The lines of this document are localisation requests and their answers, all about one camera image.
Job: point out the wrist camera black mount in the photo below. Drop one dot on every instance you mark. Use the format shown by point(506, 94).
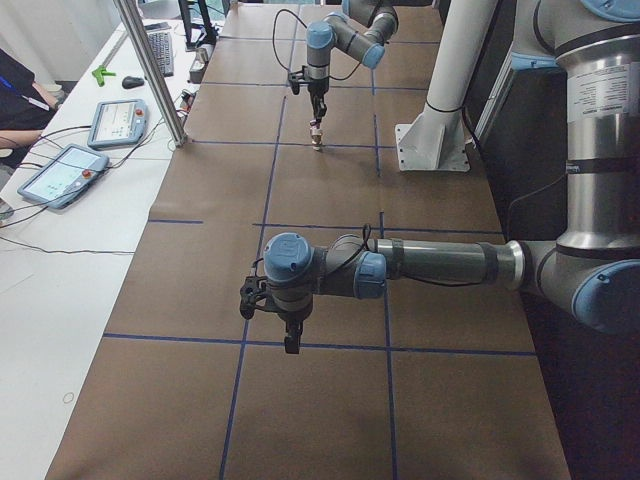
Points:
point(296, 79)
point(254, 296)

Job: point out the teach pendant tablet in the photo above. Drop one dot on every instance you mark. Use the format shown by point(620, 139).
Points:
point(62, 180)
point(118, 124)

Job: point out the black computer mouse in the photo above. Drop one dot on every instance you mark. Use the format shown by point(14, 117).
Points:
point(131, 82)

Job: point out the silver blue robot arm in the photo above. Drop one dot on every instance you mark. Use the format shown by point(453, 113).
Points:
point(359, 30)
point(591, 270)

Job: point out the white central pedestal column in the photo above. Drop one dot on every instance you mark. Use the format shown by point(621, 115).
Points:
point(435, 141)

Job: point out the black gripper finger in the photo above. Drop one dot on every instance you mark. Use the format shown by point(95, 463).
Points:
point(292, 342)
point(318, 114)

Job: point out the near teach pendant tablet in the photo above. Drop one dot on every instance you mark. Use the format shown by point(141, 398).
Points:
point(62, 180)

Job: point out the far teach pendant tablet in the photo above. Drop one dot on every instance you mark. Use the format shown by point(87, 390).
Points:
point(118, 124)

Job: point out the aluminium frame post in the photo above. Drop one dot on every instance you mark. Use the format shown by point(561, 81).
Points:
point(129, 14)

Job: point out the seated person in black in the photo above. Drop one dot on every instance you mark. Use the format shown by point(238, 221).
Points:
point(27, 107)

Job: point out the green plastic clamp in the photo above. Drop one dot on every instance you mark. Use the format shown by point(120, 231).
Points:
point(100, 74)

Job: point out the near orange black connector box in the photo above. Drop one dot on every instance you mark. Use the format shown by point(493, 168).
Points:
point(187, 100)

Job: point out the black keyboard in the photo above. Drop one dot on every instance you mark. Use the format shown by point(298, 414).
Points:
point(162, 49)

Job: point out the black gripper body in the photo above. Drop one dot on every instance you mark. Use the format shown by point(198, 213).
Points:
point(293, 317)
point(316, 88)

